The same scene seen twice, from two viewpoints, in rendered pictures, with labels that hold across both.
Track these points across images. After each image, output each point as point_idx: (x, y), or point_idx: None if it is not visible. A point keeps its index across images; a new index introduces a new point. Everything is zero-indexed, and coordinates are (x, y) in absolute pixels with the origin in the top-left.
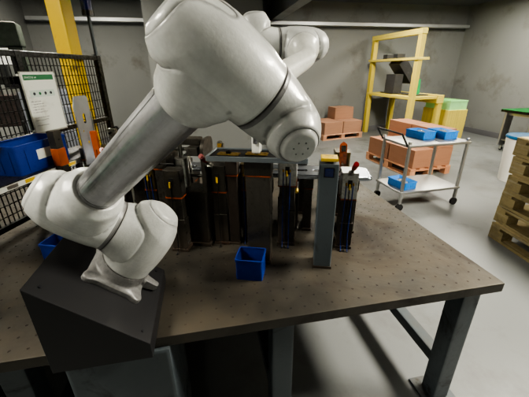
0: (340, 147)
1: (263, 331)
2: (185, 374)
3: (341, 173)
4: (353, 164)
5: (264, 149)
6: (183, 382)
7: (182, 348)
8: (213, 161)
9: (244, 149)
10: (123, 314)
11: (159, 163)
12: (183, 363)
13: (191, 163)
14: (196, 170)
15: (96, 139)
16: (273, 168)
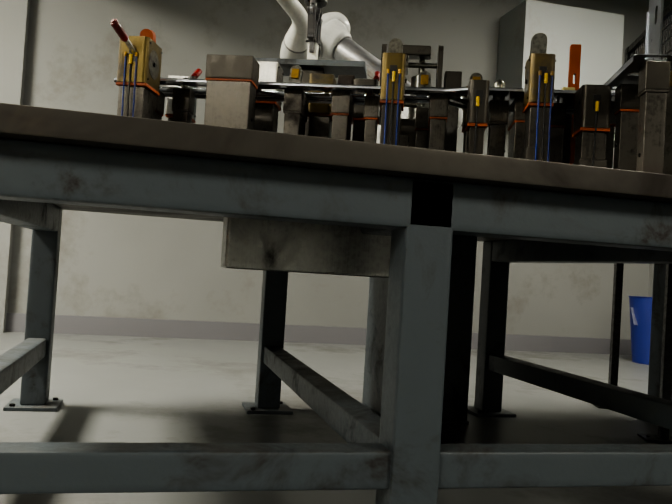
0: (155, 40)
1: (288, 356)
2: (381, 335)
3: (193, 86)
4: (201, 71)
5: (303, 60)
6: (377, 324)
7: (385, 301)
8: (358, 78)
9: (328, 61)
10: None
11: (443, 87)
12: (382, 312)
13: (444, 91)
14: (421, 101)
15: (569, 57)
16: (283, 88)
